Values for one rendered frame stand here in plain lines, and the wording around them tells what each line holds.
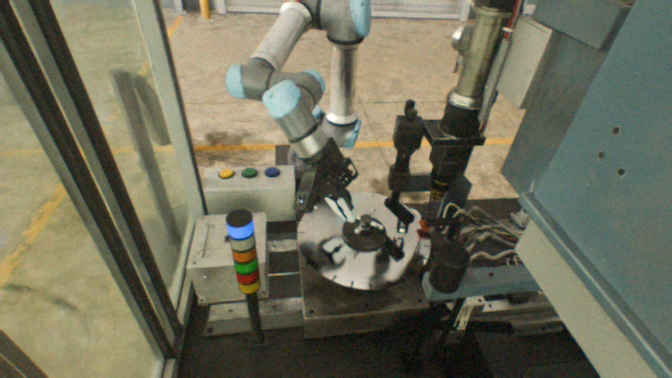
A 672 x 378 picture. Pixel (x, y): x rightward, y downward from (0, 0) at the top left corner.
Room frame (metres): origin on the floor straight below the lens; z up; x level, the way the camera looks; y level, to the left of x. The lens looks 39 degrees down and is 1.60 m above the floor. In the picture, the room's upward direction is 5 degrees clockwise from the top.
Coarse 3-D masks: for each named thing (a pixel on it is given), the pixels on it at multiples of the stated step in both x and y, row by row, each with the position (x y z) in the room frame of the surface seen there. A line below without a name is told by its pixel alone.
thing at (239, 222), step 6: (234, 210) 0.46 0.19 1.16; (240, 210) 0.46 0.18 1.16; (246, 210) 0.46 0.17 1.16; (228, 216) 0.45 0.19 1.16; (234, 216) 0.45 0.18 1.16; (240, 216) 0.45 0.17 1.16; (246, 216) 0.45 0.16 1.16; (252, 216) 0.45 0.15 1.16; (228, 222) 0.43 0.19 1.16; (234, 222) 0.43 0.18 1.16; (240, 222) 0.43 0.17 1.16; (246, 222) 0.43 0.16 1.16; (252, 222) 0.45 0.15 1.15; (228, 228) 0.43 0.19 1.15; (234, 228) 0.42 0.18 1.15; (240, 228) 0.42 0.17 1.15; (246, 228) 0.43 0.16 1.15; (252, 228) 0.44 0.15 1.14; (234, 234) 0.42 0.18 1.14; (240, 234) 0.42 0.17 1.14; (246, 234) 0.43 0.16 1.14
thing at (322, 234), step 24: (360, 192) 0.80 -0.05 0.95; (312, 216) 0.68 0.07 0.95; (336, 216) 0.69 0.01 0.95; (384, 216) 0.71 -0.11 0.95; (312, 240) 0.60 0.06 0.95; (336, 240) 0.60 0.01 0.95; (408, 240) 0.63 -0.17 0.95; (312, 264) 0.53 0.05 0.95; (336, 264) 0.53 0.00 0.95; (360, 264) 0.54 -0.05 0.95; (384, 264) 0.54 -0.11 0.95; (408, 264) 0.55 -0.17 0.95; (360, 288) 0.47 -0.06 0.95; (384, 288) 0.48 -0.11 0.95
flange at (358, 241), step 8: (344, 224) 0.65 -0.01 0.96; (352, 224) 0.65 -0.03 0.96; (344, 232) 0.62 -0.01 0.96; (352, 232) 0.63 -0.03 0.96; (360, 232) 0.62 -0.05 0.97; (368, 232) 0.62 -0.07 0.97; (376, 232) 0.63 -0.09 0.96; (384, 232) 0.64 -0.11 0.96; (352, 240) 0.60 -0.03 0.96; (360, 240) 0.60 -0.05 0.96; (368, 240) 0.60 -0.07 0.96; (376, 240) 0.61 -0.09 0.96; (384, 240) 0.61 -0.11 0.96; (360, 248) 0.58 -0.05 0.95; (368, 248) 0.58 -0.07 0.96; (376, 248) 0.59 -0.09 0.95
